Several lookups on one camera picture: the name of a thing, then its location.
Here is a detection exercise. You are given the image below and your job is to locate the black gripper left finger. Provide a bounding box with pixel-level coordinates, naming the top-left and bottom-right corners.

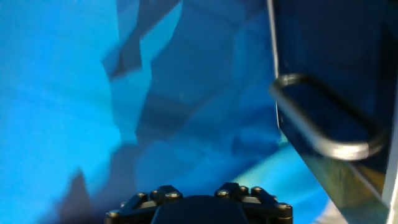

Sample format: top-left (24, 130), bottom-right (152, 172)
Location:
top-left (104, 185), bottom-right (184, 224)

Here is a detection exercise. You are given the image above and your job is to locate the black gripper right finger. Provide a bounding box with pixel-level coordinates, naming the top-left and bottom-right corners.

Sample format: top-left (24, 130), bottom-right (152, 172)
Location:
top-left (213, 182), bottom-right (294, 224)

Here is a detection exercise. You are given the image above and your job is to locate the silver microwave door handle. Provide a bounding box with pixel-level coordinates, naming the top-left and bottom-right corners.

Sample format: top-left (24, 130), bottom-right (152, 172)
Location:
top-left (268, 73), bottom-right (388, 162)

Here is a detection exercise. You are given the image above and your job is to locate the silver Galanz microwave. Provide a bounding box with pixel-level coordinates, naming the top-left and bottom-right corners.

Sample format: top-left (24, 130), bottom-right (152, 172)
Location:
top-left (266, 0), bottom-right (398, 224)

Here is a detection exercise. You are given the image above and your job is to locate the black glass microwave door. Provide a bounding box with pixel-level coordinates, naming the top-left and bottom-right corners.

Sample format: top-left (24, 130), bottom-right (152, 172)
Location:
top-left (266, 0), bottom-right (394, 206)

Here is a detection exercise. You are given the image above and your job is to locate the blue mountain print cloth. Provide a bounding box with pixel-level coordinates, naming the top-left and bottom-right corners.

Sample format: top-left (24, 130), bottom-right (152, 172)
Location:
top-left (0, 0), bottom-right (349, 224)

